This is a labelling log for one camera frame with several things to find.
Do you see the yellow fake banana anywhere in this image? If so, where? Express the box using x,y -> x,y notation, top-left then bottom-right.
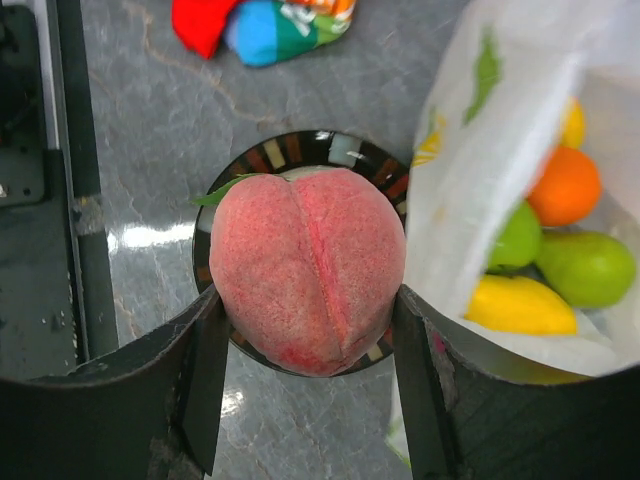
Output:
559,97 -> 586,149

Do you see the colourful cartoon cloth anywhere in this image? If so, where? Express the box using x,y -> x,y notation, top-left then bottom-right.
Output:
171,0 -> 356,67

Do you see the pink fake peach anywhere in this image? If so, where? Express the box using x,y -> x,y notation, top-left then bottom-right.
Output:
209,168 -> 406,377

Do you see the dark rimmed ceramic plate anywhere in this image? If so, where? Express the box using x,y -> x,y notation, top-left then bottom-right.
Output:
191,129 -> 412,378

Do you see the fake orange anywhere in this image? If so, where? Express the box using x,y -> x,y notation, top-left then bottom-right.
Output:
527,146 -> 603,227

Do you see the green fake pear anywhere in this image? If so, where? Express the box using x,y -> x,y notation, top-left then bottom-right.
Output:
535,230 -> 636,309

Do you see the white plastic bag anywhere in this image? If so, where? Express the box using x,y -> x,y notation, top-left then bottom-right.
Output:
387,1 -> 639,467

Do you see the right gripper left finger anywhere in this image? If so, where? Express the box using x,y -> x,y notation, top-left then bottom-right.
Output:
1,286 -> 229,479

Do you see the green fake apple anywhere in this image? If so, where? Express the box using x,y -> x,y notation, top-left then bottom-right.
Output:
487,201 -> 542,273

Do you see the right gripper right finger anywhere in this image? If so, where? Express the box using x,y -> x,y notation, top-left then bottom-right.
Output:
392,287 -> 639,479

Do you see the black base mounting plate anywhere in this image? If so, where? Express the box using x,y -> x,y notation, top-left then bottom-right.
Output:
1,1 -> 118,380

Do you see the yellow fake mango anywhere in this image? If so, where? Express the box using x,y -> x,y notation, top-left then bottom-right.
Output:
465,274 -> 578,336

